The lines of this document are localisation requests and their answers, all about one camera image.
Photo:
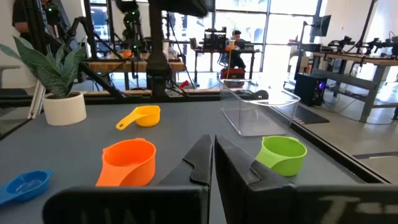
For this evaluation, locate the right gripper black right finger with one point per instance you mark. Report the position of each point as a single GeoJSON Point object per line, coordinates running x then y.
{"type": "Point", "coordinates": [248, 199]}

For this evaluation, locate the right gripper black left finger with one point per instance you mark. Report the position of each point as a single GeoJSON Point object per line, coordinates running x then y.
{"type": "Point", "coordinates": [186, 202]}

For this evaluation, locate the green measuring cup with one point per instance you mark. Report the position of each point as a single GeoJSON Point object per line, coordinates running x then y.
{"type": "Point", "coordinates": [283, 165]}

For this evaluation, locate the orange measuring cup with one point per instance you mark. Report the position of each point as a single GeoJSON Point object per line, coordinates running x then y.
{"type": "Point", "coordinates": [130, 171]}

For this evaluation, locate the yellow measuring cup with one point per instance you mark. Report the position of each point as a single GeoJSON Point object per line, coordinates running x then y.
{"type": "Point", "coordinates": [146, 119]}

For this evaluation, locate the blue measuring cup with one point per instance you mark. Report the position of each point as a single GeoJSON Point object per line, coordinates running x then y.
{"type": "Point", "coordinates": [25, 186]}

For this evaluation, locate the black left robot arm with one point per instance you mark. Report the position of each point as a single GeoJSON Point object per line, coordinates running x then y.
{"type": "Point", "coordinates": [157, 62]}

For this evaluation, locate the clear plastic basket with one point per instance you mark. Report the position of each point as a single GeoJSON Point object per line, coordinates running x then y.
{"type": "Point", "coordinates": [258, 121]}

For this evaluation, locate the black floor mat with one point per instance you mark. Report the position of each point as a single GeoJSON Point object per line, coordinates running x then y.
{"type": "Point", "coordinates": [308, 116]}

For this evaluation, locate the black computer tower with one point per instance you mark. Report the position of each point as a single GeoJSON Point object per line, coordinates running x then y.
{"type": "Point", "coordinates": [308, 88]}

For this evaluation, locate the red bag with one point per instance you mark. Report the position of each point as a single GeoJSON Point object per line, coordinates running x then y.
{"type": "Point", "coordinates": [233, 73]}

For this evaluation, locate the seated person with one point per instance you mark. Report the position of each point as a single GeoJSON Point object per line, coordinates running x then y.
{"type": "Point", "coordinates": [237, 56]}

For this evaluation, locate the long wooden workbench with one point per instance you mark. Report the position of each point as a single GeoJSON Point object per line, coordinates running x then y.
{"type": "Point", "coordinates": [124, 66]}

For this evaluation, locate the black crate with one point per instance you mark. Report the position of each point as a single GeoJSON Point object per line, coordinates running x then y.
{"type": "Point", "coordinates": [214, 40]}

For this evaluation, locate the wooden workbench with grey legs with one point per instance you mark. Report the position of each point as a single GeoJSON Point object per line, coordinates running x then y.
{"type": "Point", "coordinates": [373, 77]}

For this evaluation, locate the black monitor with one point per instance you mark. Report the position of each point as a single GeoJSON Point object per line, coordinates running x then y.
{"type": "Point", "coordinates": [321, 25]}

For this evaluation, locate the green leafy plant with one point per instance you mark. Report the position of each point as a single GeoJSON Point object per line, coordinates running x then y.
{"type": "Point", "coordinates": [46, 68]}

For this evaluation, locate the standing person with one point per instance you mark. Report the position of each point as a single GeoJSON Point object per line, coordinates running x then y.
{"type": "Point", "coordinates": [20, 15]}

